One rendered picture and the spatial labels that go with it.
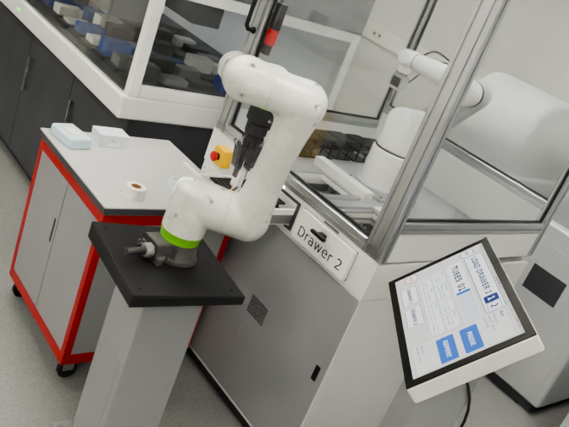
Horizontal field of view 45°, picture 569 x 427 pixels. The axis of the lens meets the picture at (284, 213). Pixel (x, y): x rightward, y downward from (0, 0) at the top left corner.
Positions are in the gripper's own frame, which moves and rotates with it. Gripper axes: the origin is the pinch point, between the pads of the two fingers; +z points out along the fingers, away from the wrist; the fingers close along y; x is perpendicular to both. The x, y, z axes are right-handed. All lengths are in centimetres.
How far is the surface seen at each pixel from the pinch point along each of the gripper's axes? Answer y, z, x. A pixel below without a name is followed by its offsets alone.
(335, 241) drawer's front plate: -20.9, 4.9, 33.0
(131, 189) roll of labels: 25.6, 17.3, -20.4
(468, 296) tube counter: -7, -15, 91
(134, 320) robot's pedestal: 42, 36, 27
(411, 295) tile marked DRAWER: -8, -4, 75
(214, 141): -23, 7, -48
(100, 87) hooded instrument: 3, 11, -105
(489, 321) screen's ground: 2, -17, 103
